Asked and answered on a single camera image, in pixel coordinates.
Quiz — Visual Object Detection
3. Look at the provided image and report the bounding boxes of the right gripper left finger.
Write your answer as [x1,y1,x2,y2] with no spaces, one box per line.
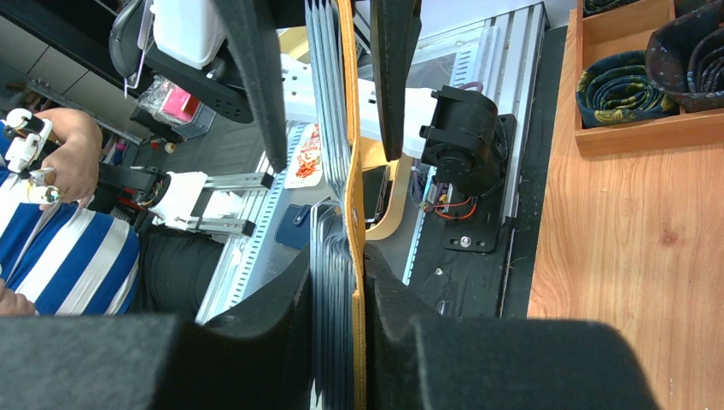
[1,250,312,409]

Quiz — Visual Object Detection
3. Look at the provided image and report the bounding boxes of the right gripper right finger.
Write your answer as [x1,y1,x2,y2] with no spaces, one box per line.
[365,244,657,409]

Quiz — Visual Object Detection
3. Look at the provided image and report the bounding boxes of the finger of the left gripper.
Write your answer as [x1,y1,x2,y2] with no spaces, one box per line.
[213,0,287,173]
[371,0,422,161]

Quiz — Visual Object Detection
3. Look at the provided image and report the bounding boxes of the yellow leather card holder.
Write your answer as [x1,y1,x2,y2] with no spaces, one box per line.
[305,1,356,409]

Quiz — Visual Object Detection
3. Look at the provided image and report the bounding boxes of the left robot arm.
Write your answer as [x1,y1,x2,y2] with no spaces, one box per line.
[108,1,515,254]

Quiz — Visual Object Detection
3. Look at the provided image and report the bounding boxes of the blue wallet on floor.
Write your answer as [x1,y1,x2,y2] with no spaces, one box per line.
[274,204,312,250]

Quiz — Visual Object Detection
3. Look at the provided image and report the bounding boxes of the black smartphone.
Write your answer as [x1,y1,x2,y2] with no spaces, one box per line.
[362,165,389,224]

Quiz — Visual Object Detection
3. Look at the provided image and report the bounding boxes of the yellow tray with phone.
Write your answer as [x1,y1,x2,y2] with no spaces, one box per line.
[360,138,412,241]

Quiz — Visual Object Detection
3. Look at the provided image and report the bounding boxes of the person in striped shirt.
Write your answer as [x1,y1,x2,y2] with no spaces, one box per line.
[1,108,140,316]

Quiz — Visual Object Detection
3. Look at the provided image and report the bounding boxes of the wooden compartment tray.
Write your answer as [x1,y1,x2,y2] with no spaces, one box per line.
[574,1,723,157]

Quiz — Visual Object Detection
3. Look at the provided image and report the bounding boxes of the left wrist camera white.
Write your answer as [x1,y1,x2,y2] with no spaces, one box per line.
[150,0,225,70]

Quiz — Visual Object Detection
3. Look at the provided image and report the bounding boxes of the aluminium frame rails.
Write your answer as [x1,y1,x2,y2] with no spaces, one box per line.
[370,3,548,280]

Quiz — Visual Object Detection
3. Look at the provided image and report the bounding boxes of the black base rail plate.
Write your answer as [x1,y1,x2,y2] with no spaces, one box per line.
[403,23,565,319]

